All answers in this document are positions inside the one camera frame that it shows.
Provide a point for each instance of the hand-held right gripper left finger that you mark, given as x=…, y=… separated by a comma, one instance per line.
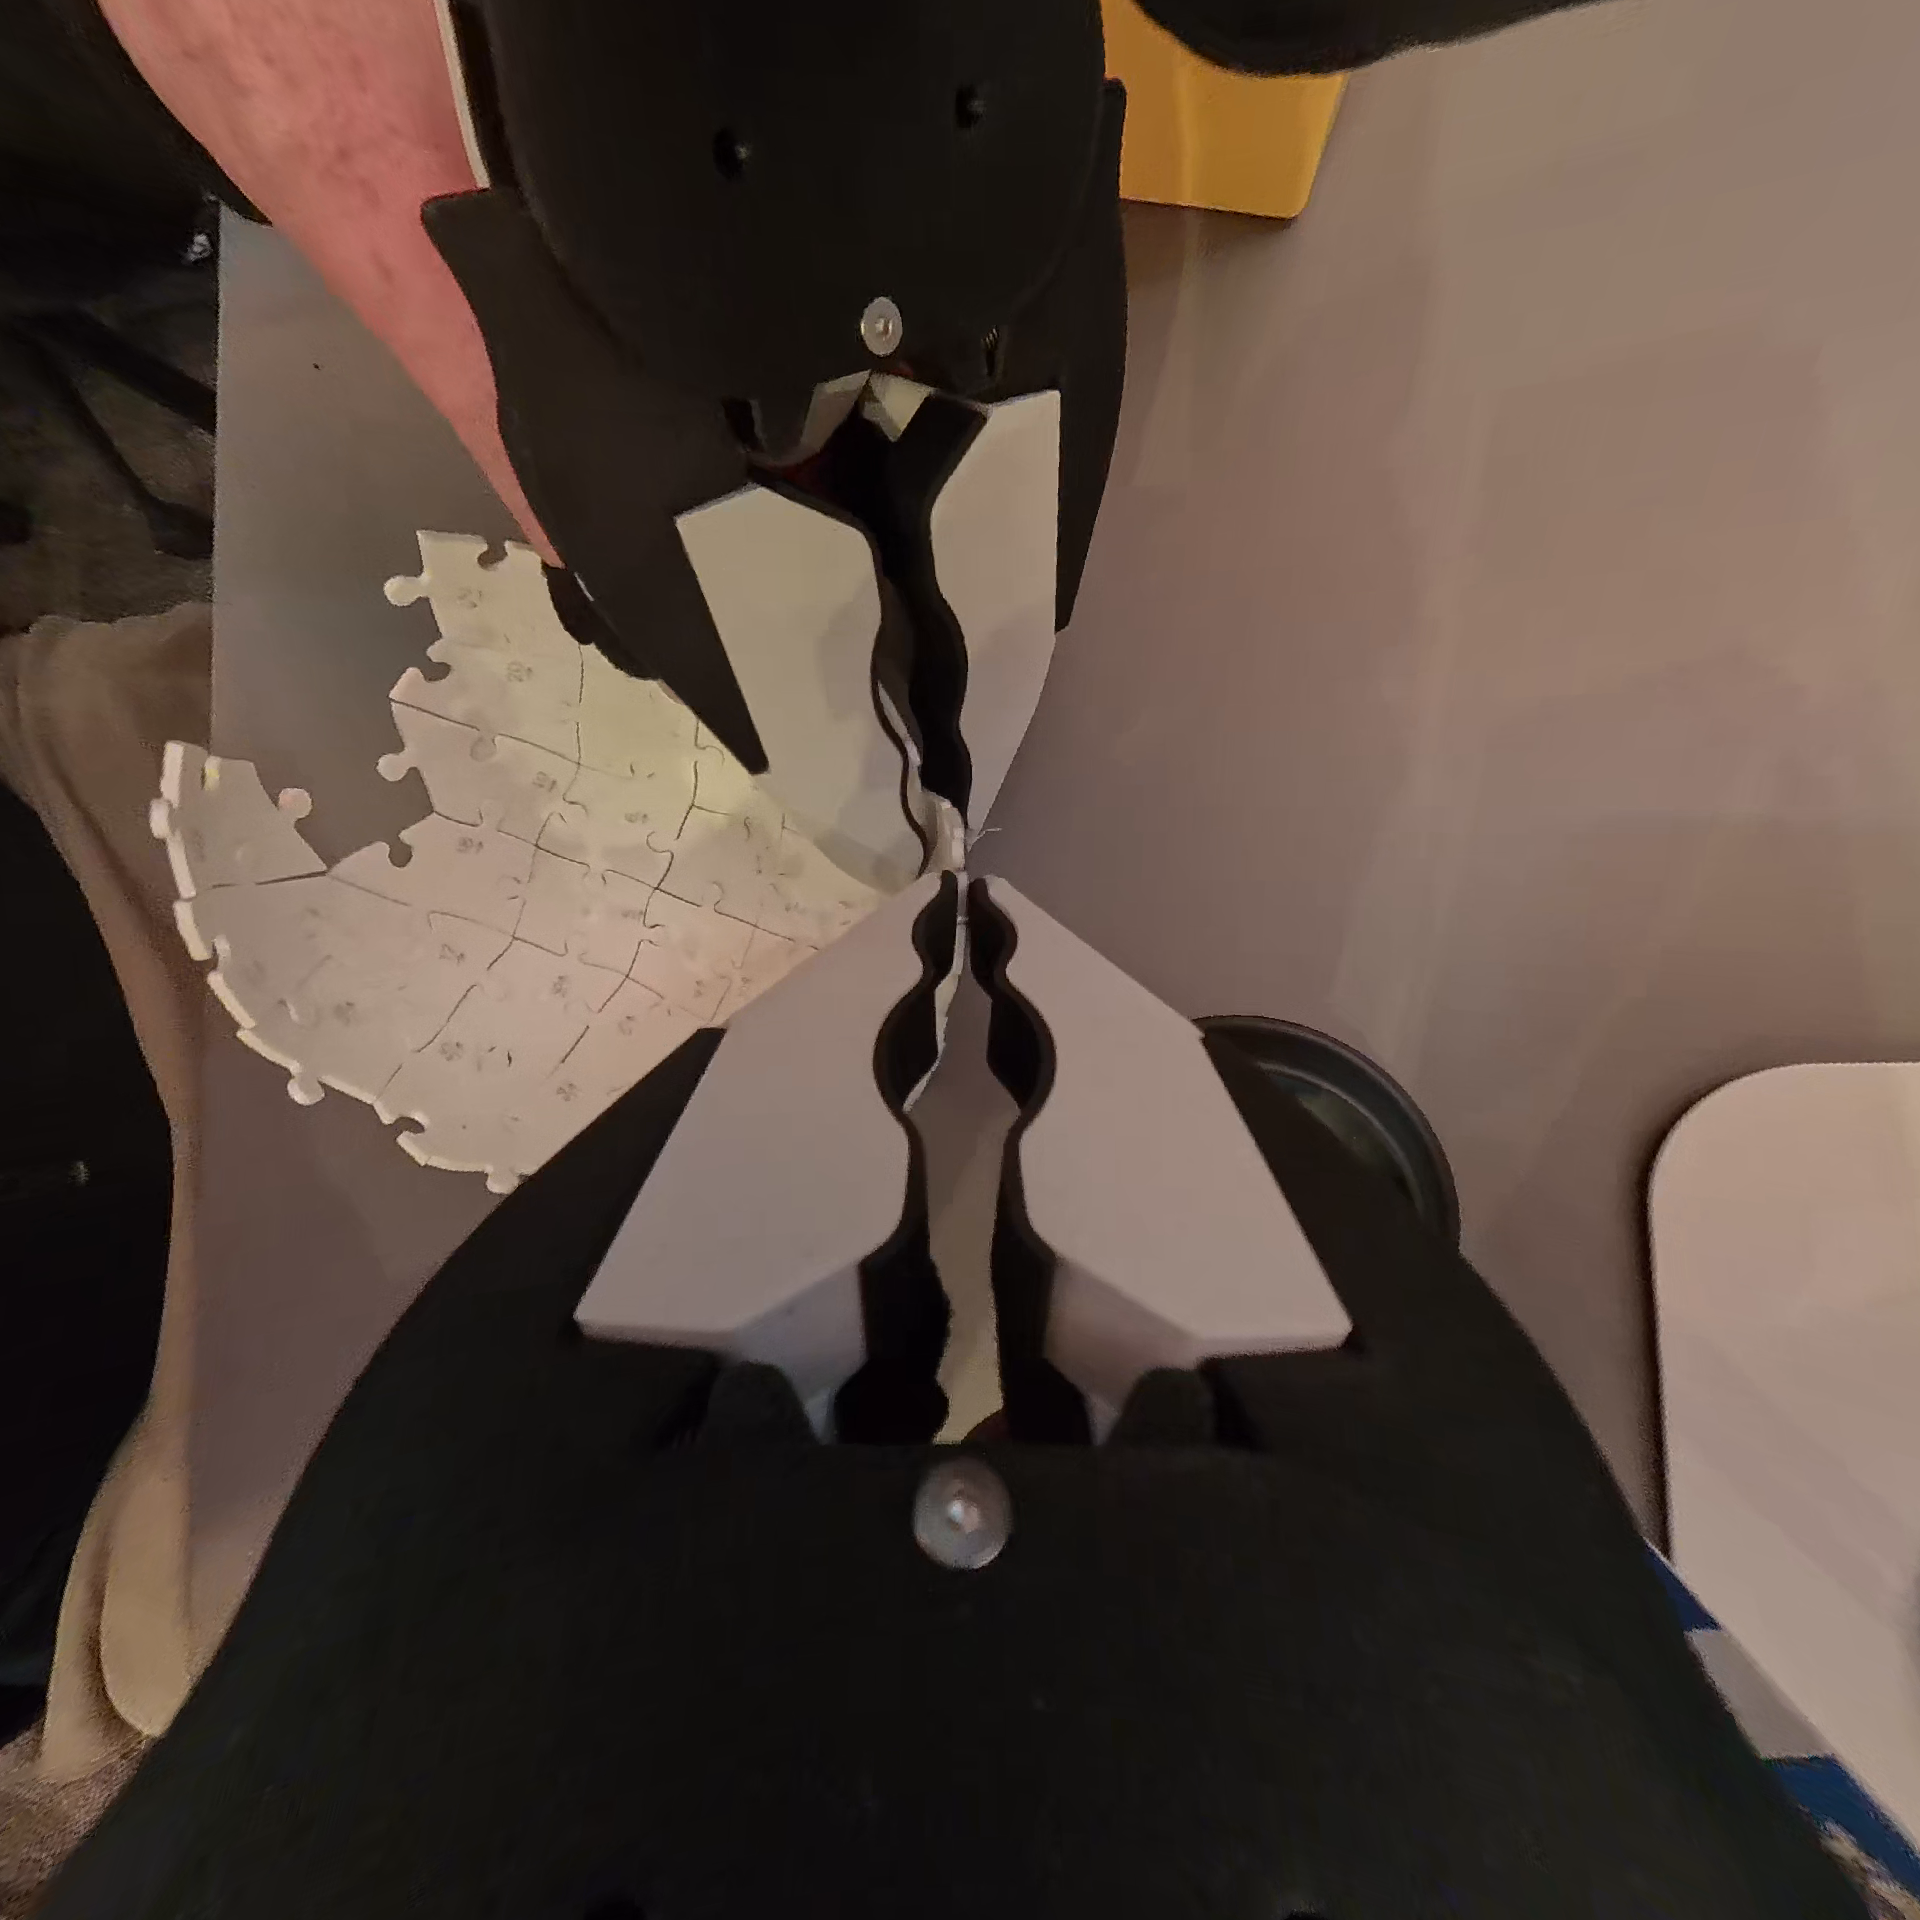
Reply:
x=734, y=1200

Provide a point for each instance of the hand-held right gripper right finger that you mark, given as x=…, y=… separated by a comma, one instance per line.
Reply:
x=1185, y=1200

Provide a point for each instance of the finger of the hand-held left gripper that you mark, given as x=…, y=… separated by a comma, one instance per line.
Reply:
x=998, y=540
x=796, y=646

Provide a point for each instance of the single curved puzzle piece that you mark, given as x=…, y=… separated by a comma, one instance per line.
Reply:
x=950, y=839

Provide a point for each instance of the partly built puzzle ball shell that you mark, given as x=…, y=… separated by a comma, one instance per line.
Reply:
x=494, y=931

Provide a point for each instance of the person's left forearm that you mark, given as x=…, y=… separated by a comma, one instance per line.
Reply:
x=329, y=181

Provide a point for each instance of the black round ball stand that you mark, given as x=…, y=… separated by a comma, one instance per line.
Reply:
x=1350, y=1109

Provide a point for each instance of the yellow plastic bin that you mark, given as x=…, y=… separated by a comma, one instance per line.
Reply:
x=1215, y=135

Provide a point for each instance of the dark rounded blurry object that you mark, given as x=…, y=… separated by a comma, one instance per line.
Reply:
x=1319, y=31

